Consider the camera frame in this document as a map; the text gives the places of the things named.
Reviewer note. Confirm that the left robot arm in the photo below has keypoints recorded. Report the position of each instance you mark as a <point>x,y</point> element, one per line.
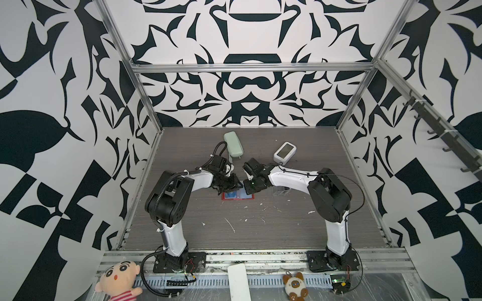
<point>168,201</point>

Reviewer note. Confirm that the brown white plush toy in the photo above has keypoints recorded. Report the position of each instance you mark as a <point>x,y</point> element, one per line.
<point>295,287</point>

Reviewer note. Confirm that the white digital clock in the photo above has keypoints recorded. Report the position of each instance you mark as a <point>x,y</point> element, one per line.
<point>284,154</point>

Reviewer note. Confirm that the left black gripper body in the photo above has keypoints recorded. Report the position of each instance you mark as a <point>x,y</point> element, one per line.
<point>228,183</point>

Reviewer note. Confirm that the white rectangular box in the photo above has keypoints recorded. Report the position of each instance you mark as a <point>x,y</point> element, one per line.
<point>238,283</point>

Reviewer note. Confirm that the grey hook rack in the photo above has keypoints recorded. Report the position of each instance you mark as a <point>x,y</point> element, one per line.
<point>442,129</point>

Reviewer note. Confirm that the white cable duct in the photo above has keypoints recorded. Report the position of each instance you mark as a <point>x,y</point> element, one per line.
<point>221,281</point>

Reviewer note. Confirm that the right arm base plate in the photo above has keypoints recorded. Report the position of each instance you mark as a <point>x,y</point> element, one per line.
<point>327,261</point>

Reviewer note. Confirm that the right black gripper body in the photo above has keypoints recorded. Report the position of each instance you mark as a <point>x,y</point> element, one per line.
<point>250,185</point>

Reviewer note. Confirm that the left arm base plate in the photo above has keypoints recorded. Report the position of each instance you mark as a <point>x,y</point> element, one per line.
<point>190,261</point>

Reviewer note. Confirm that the blue vip card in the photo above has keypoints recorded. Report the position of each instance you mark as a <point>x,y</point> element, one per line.
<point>243,195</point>

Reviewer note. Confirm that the clear acrylic card stand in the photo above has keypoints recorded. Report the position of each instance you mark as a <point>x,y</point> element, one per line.
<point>280,191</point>

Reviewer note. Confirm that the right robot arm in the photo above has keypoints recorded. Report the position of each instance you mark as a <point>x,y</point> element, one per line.
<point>331,198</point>

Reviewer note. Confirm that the small green circuit board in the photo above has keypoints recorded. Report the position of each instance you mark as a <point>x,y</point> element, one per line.
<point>340,284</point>

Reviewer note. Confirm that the cartoon boy plush doll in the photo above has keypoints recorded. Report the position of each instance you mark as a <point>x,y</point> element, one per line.
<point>118,281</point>

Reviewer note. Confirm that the green glasses case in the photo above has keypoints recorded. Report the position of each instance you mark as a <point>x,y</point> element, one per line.
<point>234,145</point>

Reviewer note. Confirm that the red leather card holder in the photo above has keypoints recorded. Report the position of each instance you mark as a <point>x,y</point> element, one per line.
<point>233,196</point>

